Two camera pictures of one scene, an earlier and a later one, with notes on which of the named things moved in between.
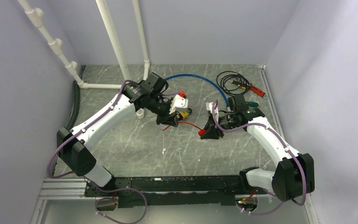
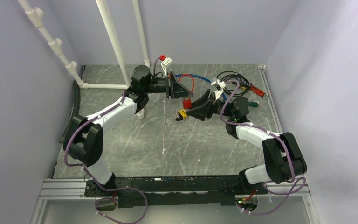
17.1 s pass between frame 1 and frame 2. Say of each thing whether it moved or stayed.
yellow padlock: stayed
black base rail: stayed
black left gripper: moved
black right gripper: moved
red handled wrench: stayed
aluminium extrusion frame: stayed
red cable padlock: moved
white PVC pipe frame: stayed
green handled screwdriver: stayed
